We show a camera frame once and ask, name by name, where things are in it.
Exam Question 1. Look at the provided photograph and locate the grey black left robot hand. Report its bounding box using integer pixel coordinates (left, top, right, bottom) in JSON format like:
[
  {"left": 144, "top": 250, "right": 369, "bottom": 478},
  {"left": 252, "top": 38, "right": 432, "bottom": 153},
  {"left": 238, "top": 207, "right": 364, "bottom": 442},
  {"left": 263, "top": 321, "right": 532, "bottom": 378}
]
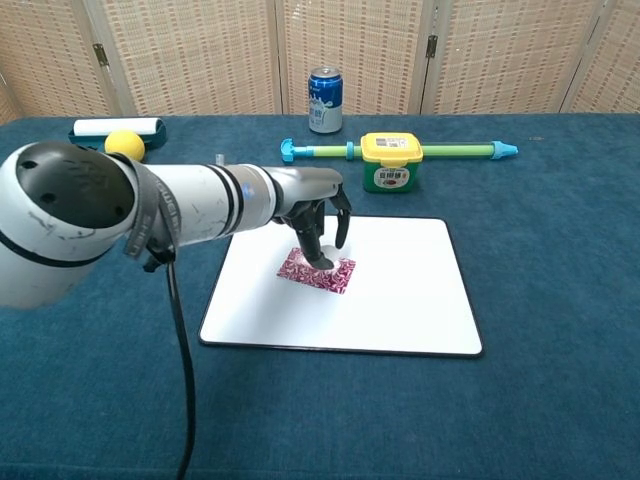
[{"left": 269, "top": 166, "right": 353, "bottom": 271}]

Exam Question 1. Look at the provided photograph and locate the pink patterned square card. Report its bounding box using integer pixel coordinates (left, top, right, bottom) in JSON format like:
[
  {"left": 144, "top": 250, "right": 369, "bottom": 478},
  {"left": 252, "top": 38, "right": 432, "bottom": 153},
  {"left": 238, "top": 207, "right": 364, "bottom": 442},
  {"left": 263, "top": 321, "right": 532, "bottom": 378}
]
[{"left": 277, "top": 246, "right": 358, "bottom": 296}]

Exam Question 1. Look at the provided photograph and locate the white rectangular board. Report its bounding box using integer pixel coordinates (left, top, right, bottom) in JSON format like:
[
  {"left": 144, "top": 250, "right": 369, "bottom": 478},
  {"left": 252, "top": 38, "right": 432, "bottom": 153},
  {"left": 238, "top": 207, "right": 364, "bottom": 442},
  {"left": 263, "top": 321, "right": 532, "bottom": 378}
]
[{"left": 198, "top": 215, "right": 485, "bottom": 359}]

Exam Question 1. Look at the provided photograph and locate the green blue toy water pump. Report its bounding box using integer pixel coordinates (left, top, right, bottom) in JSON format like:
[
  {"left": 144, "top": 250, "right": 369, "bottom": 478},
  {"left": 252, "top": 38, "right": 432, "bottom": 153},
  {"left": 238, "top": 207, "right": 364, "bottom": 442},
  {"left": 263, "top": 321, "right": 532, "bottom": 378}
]
[{"left": 280, "top": 138, "right": 520, "bottom": 164}]

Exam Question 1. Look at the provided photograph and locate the green tub yellow lid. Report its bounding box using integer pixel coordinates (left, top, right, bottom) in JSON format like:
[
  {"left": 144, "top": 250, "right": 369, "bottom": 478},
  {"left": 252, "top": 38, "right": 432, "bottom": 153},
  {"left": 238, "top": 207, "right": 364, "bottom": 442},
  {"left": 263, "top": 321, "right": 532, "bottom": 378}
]
[{"left": 360, "top": 132, "right": 425, "bottom": 194}]

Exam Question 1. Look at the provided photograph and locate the blue white drink can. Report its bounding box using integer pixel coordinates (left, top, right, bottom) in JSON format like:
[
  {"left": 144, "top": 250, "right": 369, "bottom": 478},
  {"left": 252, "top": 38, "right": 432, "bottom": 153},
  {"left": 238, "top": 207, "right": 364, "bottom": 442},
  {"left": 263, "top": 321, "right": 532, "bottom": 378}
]
[{"left": 307, "top": 66, "right": 344, "bottom": 135}]

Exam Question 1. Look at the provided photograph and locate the woven folding screen panel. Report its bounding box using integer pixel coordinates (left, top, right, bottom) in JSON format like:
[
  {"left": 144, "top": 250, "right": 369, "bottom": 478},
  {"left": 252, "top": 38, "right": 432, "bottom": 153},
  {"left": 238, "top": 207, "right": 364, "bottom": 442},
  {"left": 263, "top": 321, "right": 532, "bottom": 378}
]
[
  {"left": 84, "top": 0, "right": 284, "bottom": 117},
  {"left": 559, "top": 0, "right": 640, "bottom": 115},
  {"left": 274, "top": 0, "right": 441, "bottom": 116},
  {"left": 0, "top": 0, "right": 112, "bottom": 126},
  {"left": 420, "top": 0, "right": 614, "bottom": 115}
]

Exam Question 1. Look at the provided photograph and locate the yellow foam ball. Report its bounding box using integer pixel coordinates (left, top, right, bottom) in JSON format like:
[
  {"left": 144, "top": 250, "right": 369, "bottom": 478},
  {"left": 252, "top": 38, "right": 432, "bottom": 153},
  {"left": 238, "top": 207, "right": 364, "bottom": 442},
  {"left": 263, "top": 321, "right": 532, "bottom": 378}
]
[{"left": 104, "top": 129, "right": 147, "bottom": 163}]

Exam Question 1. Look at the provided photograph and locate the blue tablecloth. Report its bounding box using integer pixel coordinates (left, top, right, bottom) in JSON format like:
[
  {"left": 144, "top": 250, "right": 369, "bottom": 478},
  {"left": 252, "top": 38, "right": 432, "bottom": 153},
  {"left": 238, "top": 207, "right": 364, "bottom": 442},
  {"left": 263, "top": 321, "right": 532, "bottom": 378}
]
[{"left": 0, "top": 113, "right": 640, "bottom": 480}]

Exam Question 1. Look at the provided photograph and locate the grey velcro strap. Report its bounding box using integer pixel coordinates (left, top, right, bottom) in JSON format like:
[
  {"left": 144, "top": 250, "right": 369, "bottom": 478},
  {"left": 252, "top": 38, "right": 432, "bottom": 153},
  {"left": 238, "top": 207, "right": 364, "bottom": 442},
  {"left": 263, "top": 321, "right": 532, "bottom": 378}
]
[{"left": 112, "top": 153, "right": 180, "bottom": 262}]

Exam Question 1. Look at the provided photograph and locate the green handled lint roller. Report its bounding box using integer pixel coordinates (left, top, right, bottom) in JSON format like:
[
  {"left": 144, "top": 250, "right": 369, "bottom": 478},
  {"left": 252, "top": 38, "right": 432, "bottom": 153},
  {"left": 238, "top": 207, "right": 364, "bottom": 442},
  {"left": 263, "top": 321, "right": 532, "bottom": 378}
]
[{"left": 67, "top": 117, "right": 168, "bottom": 152}]

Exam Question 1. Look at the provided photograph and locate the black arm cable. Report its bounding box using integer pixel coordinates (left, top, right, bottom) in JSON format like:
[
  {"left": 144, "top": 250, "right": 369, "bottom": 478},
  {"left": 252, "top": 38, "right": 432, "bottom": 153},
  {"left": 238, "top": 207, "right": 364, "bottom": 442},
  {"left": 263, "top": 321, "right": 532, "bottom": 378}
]
[{"left": 143, "top": 247, "right": 197, "bottom": 480}]

